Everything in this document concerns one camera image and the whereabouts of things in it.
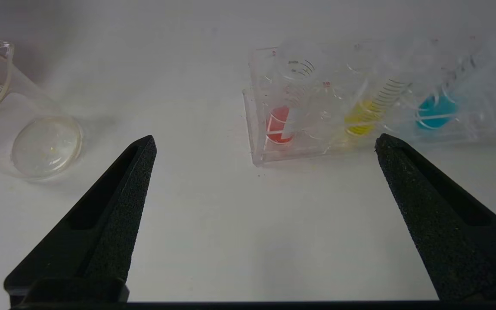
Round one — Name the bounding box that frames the test tube with red pigment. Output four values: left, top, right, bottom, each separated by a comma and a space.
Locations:
267, 58, 316, 145

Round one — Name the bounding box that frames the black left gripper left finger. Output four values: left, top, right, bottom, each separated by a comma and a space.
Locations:
3, 135, 157, 307

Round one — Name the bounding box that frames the clear glass beaker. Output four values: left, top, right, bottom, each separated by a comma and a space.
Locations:
0, 37, 84, 179

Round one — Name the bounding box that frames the clear acrylic test tube rack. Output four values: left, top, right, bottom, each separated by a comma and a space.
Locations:
242, 37, 496, 167

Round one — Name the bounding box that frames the test tube with blue pigment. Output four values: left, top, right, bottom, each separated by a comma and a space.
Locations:
416, 56, 477, 130

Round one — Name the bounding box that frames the test tube with yellow pigment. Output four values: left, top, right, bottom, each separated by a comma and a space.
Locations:
345, 75, 412, 136

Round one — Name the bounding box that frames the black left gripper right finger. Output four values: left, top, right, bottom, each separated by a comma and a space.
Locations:
374, 133, 496, 302

